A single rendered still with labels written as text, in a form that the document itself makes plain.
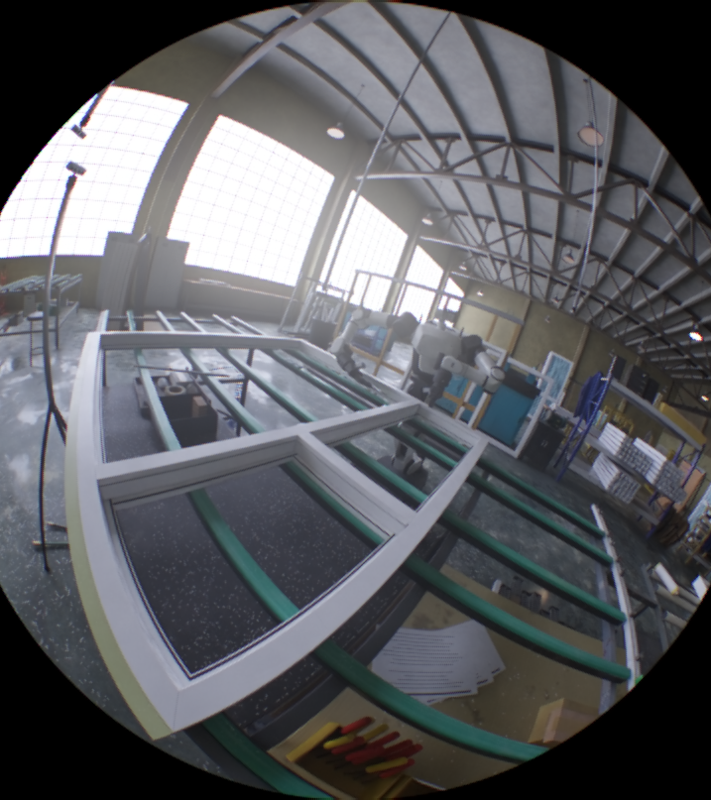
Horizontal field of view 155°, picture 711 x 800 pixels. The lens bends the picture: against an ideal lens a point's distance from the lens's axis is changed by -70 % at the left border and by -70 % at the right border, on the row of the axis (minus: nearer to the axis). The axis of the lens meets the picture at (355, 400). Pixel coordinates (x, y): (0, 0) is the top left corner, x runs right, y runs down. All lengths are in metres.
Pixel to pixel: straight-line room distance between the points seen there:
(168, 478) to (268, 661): 0.40
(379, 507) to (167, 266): 7.56
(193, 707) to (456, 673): 0.63
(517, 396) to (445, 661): 4.47
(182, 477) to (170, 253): 7.34
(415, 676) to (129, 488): 0.76
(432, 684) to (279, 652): 0.49
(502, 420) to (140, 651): 4.95
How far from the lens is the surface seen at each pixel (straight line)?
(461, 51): 8.20
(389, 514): 0.61
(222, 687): 0.37
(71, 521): 0.52
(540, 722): 0.98
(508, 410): 4.90
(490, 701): 0.89
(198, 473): 0.62
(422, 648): 0.80
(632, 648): 1.07
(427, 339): 1.47
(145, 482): 0.59
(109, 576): 0.44
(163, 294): 7.81
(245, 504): 0.97
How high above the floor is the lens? 1.31
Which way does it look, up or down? 20 degrees down
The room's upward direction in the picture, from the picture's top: 19 degrees clockwise
